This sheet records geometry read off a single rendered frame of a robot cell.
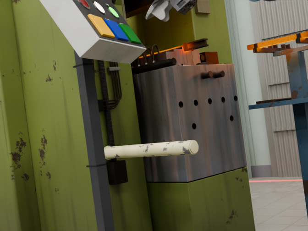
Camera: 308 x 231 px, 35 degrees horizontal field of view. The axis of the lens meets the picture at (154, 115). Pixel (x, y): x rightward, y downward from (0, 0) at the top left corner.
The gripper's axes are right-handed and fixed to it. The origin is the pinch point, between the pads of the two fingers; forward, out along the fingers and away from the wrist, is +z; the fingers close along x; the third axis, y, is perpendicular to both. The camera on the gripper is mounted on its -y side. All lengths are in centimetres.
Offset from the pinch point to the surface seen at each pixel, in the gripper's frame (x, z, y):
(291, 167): 337, 52, 82
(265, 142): 349, 59, 48
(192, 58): 49, 7, 9
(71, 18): -27.1, 12.1, -3.9
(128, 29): -0.1, 8.1, -0.7
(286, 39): 71, -26, 23
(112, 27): -13.5, 8.1, 0.7
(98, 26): -23.5, 8.1, 1.8
